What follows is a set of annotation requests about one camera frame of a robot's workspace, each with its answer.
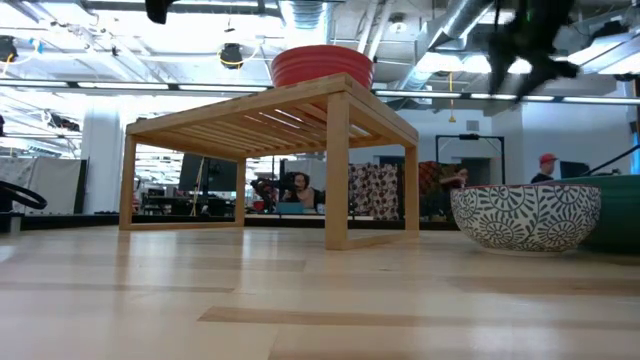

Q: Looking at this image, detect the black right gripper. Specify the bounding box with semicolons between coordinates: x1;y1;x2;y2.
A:
488;0;581;104

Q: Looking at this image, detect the patterned bowl with red rim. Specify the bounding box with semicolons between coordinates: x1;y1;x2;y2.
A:
449;183;603;254

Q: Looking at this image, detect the plain green bowl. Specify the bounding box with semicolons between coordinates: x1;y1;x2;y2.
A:
537;173;640;251

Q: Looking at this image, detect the wooden slatted shelf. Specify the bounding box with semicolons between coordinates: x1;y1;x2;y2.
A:
118;73;420;251

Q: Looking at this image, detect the ceiling light strip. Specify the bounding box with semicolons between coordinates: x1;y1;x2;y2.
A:
374;89;640;106
0;79;271;93

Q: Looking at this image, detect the person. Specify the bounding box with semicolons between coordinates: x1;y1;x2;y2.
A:
279;171;321;210
530;152;560;185
439;166;470;192

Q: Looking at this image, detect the small black monitor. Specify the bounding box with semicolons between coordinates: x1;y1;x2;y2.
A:
559;160;591;180

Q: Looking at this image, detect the plain red bowl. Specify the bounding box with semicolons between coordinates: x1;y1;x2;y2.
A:
270;44;375;90

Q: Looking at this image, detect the black computer monitor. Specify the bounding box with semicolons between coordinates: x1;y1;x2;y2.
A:
178;153;239;194

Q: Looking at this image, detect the circle-patterned fabric panel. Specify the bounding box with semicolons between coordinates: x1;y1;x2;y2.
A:
348;162;401;221

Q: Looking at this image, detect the white partition panel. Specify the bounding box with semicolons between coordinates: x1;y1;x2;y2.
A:
0;157;84;216

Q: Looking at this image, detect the silver ventilation duct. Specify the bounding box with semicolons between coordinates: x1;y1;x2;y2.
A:
399;0;496;94

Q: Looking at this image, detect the black ceiling camera dome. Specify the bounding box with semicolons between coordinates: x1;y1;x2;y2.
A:
218;42;245;70

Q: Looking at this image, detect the black tubular stand frame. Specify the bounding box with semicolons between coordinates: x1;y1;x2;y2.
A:
434;133;506;186

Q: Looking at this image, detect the thick black cable loop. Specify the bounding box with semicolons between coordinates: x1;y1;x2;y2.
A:
0;179;49;211

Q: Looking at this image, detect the black aluminium table frame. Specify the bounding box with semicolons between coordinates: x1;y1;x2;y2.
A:
0;212;461;233

